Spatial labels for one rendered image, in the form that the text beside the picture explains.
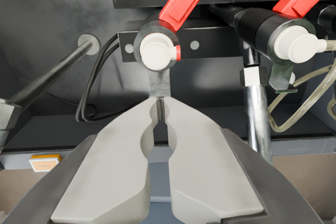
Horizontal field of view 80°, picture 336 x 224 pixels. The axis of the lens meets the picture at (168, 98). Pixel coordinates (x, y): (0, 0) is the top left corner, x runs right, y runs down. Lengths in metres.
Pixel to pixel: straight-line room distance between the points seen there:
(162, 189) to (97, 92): 0.43
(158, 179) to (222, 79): 0.47
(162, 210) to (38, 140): 0.46
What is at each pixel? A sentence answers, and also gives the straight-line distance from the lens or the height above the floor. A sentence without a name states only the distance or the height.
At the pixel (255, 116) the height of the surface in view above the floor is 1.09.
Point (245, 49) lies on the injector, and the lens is 0.19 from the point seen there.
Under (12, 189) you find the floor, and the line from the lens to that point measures 2.48.
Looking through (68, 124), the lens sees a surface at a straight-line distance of 0.49.
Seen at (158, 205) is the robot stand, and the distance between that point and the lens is 0.76.
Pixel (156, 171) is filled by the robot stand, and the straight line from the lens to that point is 0.81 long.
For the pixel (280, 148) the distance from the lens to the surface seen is 0.43.
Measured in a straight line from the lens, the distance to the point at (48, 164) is 0.43.
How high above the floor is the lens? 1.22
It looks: 60 degrees down
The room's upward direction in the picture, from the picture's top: 177 degrees clockwise
